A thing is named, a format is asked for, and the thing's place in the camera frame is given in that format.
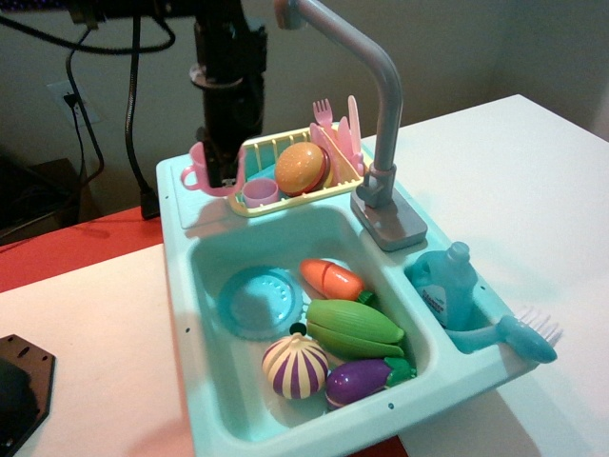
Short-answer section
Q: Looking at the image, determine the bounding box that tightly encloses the blue dish soap bottle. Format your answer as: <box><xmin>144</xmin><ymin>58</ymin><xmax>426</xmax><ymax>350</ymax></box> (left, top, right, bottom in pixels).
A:
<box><xmin>405</xmin><ymin>242</ymin><xmax>478</xmax><ymax>331</ymax></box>

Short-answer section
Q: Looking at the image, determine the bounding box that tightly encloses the white wall outlet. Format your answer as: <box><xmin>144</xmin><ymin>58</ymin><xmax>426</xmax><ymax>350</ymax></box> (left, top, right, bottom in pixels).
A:
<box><xmin>46</xmin><ymin>80</ymin><xmax>101</xmax><ymax>128</ymax></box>

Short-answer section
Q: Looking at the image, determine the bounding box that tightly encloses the pink toy knife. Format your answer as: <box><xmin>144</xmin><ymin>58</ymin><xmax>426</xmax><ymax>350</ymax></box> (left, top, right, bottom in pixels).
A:
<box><xmin>347</xmin><ymin>95</ymin><xmax>363</xmax><ymax>168</ymax></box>

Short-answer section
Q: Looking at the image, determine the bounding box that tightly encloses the black power cable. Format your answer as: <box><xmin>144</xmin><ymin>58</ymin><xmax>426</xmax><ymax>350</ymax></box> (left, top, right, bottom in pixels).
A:
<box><xmin>63</xmin><ymin>28</ymin><xmax>107</xmax><ymax>187</ymax></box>

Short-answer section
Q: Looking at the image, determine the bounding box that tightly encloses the toy hamburger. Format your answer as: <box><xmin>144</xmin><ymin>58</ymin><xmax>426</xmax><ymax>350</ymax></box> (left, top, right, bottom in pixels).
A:
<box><xmin>274</xmin><ymin>142</ymin><xmax>333</xmax><ymax>197</ymax></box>

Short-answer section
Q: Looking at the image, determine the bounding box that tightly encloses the grey toy faucet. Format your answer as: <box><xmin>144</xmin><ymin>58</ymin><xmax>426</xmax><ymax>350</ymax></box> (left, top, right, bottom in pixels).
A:
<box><xmin>274</xmin><ymin>1</ymin><xmax>427</xmax><ymax>251</ymax></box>

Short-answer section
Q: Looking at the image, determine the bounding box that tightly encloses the green toy corn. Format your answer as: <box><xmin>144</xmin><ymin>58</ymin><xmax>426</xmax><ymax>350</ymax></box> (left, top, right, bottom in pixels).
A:
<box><xmin>305</xmin><ymin>299</ymin><xmax>405</xmax><ymax>360</ymax></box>

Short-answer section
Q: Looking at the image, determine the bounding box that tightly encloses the pink toy fork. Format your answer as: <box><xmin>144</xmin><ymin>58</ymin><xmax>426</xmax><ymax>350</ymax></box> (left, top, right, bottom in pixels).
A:
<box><xmin>312</xmin><ymin>98</ymin><xmax>333</xmax><ymax>129</ymax></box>

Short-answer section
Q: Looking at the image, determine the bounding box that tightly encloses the pink toy cup with handle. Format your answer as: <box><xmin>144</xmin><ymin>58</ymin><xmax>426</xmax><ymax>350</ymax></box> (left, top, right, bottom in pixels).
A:
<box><xmin>181</xmin><ymin>142</ymin><xmax>246</xmax><ymax>197</ymax></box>

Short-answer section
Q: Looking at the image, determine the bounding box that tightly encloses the blue toy plate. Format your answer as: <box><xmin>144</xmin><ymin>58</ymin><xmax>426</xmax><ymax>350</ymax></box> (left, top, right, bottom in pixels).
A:
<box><xmin>216</xmin><ymin>266</ymin><xmax>304</xmax><ymax>341</ymax></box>

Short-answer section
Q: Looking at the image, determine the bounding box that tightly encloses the blue dish brush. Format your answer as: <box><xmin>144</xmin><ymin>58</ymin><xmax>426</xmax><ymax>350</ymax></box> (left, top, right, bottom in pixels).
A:
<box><xmin>445</xmin><ymin>308</ymin><xmax>563</xmax><ymax>364</ymax></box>

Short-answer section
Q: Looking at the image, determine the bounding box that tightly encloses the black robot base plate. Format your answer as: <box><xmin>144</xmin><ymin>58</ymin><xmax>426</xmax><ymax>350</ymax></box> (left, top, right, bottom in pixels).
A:
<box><xmin>1</xmin><ymin>334</ymin><xmax>56</xmax><ymax>456</ymax></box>

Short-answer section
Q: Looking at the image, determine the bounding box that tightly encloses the purple toy eggplant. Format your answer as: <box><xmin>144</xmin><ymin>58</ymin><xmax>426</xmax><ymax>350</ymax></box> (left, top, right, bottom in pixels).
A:
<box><xmin>325</xmin><ymin>357</ymin><xmax>418</xmax><ymax>410</ymax></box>

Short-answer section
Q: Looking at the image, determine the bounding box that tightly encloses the pink toy plate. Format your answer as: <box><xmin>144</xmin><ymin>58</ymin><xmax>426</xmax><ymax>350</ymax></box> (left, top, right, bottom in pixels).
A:
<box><xmin>309</xmin><ymin>123</ymin><xmax>360</xmax><ymax>183</ymax></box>

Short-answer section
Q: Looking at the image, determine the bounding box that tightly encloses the mint green toy sink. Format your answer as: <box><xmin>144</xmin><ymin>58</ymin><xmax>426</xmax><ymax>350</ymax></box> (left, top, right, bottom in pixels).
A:
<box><xmin>156</xmin><ymin>155</ymin><xmax>536</xmax><ymax>456</ymax></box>

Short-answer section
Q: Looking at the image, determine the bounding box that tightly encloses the orange toy carrot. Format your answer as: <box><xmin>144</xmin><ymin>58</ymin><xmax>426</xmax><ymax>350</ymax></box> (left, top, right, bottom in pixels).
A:
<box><xmin>299</xmin><ymin>258</ymin><xmax>376</xmax><ymax>305</ymax></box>

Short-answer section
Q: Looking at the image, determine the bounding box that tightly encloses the purple striped toy onion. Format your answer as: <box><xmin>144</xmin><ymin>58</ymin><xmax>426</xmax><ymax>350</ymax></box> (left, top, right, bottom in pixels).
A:
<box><xmin>262</xmin><ymin>332</ymin><xmax>329</xmax><ymax>400</ymax></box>

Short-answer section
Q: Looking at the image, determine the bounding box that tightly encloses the yellow dish rack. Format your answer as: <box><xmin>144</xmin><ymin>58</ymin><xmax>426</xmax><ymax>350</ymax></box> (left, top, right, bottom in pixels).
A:
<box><xmin>228</xmin><ymin>124</ymin><xmax>367</xmax><ymax>217</ymax></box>

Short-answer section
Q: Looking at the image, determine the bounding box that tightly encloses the small purple toy cup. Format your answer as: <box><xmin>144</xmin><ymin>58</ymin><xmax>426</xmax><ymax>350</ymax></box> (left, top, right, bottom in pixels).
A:
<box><xmin>242</xmin><ymin>178</ymin><xmax>280</xmax><ymax>209</ymax></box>

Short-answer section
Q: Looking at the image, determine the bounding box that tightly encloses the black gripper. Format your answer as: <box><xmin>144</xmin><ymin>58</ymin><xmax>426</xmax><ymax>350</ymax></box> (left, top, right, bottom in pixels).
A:
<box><xmin>189</xmin><ymin>66</ymin><xmax>265</xmax><ymax>188</ymax></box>

